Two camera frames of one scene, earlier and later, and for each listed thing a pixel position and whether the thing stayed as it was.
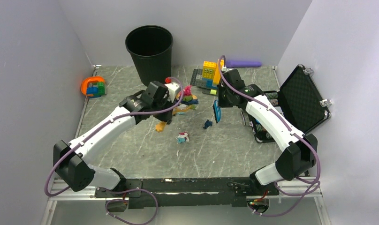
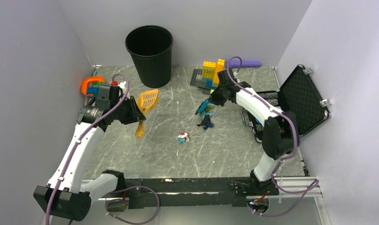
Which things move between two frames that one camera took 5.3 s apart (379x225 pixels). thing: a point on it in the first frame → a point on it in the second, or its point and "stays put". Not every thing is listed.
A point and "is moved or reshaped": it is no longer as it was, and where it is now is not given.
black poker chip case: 300,101 stays put
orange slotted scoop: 160,126 is moved or reshaped
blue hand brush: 217,111 → 203,106
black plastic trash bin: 150,47 stays put
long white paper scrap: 185,135 stays put
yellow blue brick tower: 211,71 stays put
